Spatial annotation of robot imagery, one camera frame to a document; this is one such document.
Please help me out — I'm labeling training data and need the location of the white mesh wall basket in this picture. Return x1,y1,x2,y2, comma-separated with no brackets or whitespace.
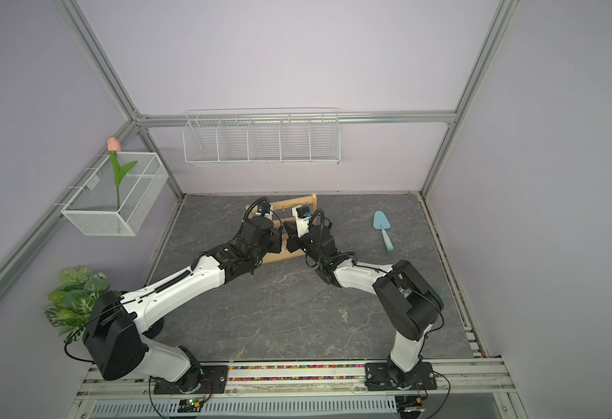
61,152,169,237

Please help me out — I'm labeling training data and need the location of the white wire wall shelf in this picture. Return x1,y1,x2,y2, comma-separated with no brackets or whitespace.
183,108,341,166

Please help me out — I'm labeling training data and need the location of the green leafy artificial plant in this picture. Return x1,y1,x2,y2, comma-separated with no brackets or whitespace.
44,266,110,344

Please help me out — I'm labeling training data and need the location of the teal garden trowel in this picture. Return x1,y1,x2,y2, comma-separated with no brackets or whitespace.
372,211,394,251

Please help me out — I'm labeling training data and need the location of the wooden jewelry display stand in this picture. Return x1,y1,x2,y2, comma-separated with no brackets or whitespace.
262,194,318,265

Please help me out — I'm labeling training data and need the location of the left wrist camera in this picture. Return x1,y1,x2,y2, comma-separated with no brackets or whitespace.
255,200,273,219

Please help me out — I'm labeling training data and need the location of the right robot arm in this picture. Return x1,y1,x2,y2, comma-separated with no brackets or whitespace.
284,205,444,375

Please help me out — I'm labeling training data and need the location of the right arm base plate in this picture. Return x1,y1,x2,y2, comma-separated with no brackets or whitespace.
365,361,437,391

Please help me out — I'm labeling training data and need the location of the pink artificial tulip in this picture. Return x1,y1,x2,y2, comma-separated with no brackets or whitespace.
107,137,138,211

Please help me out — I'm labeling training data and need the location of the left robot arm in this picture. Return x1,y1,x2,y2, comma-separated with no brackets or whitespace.
82,197,282,393

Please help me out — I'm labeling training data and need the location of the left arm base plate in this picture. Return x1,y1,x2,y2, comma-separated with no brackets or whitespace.
152,364,229,395

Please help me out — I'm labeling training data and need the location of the white slotted cable duct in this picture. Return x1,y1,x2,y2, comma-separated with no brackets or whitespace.
89,396,399,418

